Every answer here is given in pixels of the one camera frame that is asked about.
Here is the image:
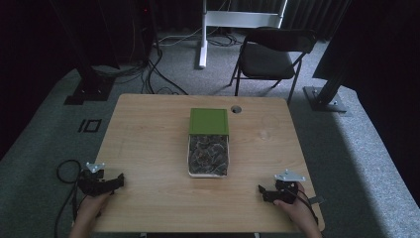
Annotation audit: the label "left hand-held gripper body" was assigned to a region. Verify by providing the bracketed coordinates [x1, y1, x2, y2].
[76, 161, 110, 198]

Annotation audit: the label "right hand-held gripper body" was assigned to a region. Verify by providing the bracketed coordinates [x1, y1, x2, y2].
[272, 169, 307, 205]

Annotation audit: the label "green box sleeve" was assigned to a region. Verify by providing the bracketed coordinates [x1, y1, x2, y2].
[188, 107, 230, 137]

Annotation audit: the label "person's left hand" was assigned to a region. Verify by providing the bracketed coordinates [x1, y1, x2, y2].
[69, 190, 113, 238]

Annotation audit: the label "person's right hand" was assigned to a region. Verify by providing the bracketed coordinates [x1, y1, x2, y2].
[272, 181, 323, 238]

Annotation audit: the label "black metal stand with plate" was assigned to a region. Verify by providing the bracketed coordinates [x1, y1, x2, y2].
[302, 56, 352, 114]

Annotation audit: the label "black folding chair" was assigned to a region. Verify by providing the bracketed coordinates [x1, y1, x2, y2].
[229, 27, 319, 105]

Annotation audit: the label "dark curtain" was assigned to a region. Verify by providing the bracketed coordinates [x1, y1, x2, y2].
[227, 0, 352, 42]

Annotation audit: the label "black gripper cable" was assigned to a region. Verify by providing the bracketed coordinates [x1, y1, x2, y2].
[53, 159, 84, 238]

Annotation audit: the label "black stand with base plate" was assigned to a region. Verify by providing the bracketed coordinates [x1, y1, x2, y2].
[49, 0, 121, 107]

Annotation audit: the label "black floor cables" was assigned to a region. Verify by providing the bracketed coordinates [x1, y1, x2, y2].
[92, 43, 190, 97]

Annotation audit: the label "white floor cable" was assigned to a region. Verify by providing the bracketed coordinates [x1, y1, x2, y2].
[157, 27, 203, 48]

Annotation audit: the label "white desk frame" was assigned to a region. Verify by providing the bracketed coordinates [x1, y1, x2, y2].
[197, 0, 289, 69]

